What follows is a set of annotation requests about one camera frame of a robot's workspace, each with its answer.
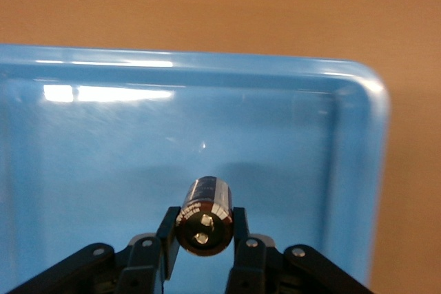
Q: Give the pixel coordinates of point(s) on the dark cylindrical capacitor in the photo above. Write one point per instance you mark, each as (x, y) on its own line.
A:
(206, 201)

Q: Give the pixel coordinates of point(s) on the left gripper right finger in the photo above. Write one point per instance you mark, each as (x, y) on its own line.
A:
(241, 235)

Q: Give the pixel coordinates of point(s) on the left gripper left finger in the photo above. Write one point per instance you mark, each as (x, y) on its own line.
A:
(169, 239)

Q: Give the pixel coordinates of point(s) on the blue plastic tray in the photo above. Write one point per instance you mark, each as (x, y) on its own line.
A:
(138, 135)

